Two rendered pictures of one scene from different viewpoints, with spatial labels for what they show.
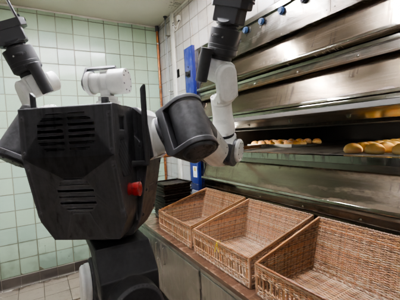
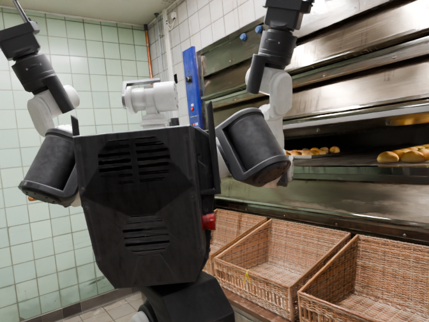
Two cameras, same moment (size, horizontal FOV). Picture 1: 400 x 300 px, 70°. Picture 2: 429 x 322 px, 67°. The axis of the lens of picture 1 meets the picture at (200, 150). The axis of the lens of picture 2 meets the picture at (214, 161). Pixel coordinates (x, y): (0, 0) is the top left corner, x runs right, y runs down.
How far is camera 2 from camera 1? 0.18 m
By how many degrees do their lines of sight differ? 5
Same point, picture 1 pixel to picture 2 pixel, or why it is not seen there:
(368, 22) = (405, 21)
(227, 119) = (278, 135)
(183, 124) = (253, 144)
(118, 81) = (169, 97)
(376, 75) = (415, 78)
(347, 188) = (387, 201)
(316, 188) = (352, 203)
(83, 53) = (61, 58)
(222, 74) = (278, 84)
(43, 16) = (10, 15)
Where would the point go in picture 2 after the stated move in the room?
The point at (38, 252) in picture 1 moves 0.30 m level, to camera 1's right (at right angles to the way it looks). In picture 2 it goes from (17, 299) to (56, 294)
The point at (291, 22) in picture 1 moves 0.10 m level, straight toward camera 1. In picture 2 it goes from (313, 20) to (315, 13)
